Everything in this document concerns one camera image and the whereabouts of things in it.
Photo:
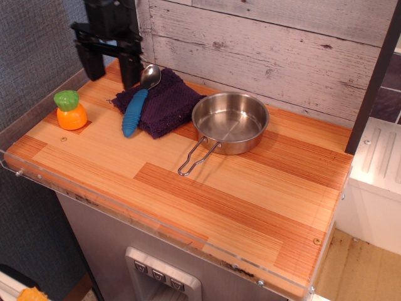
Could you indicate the yellow cloth bottom left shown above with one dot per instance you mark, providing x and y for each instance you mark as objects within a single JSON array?
[{"x": 32, "y": 294}]

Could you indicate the dark right upright post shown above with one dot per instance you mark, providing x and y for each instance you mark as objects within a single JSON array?
[{"x": 375, "y": 82}]

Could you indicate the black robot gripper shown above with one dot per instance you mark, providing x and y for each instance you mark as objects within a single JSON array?
[{"x": 112, "y": 30}]

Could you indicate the purple knitted cloth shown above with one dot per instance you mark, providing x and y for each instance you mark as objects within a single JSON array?
[{"x": 168, "y": 105}]

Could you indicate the blue handled metal spoon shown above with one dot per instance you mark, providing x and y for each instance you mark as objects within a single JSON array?
[{"x": 151, "y": 76}]

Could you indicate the grey toy fridge cabinet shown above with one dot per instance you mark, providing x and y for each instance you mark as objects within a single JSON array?
[{"x": 104, "y": 240}]

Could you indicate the silver dispenser button panel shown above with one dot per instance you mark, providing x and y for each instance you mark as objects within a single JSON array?
[{"x": 159, "y": 276}]

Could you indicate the orange toy carrot green top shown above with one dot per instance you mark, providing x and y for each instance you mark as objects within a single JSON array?
[{"x": 70, "y": 113}]

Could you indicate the stainless steel pan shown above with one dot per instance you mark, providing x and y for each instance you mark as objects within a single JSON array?
[{"x": 228, "y": 123}]

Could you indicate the white cabinet at right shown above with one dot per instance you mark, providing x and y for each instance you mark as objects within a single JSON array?
[{"x": 369, "y": 208}]

